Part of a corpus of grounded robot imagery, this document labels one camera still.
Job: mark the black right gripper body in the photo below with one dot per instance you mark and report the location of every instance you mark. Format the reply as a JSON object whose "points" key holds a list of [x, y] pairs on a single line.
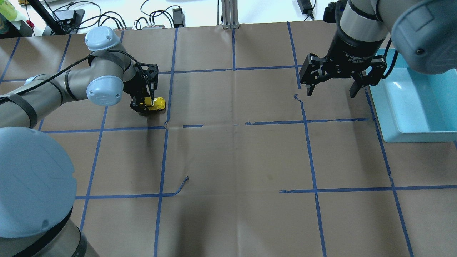
{"points": [[351, 49]]}

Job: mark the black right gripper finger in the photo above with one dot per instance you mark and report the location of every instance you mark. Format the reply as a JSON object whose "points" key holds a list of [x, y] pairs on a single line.
{"points": [[354, 89], [310, 85]]}

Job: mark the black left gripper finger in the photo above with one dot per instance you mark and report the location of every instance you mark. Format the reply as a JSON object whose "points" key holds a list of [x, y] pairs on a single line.
{"points": [[152, 88], [140, 108]]}

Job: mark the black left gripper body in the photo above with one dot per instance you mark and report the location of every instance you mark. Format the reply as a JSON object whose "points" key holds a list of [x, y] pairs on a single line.
{"points": [[138, 94]]}

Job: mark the yellow toy beetle car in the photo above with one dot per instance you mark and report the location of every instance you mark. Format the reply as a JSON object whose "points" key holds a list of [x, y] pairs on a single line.
{"points": [[159, 104]]}

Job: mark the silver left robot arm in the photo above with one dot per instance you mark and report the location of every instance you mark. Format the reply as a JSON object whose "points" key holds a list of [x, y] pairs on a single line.
{"points": [[38, 189]]}

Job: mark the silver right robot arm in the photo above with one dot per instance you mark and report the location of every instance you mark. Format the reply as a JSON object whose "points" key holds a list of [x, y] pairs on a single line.
{"points": [[370, 34]]}

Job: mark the light blue plastic bin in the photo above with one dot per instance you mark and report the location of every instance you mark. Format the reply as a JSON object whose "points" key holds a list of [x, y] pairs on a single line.
{"points": [[412, 107]]}

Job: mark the black power adapter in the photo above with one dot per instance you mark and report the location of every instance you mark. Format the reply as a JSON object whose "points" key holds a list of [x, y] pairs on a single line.
{"points": [[178, 18]]}

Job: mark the aluminium frame post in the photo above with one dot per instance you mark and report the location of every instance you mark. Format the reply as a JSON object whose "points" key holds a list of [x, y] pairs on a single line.
{"points": [[229, 13]]}

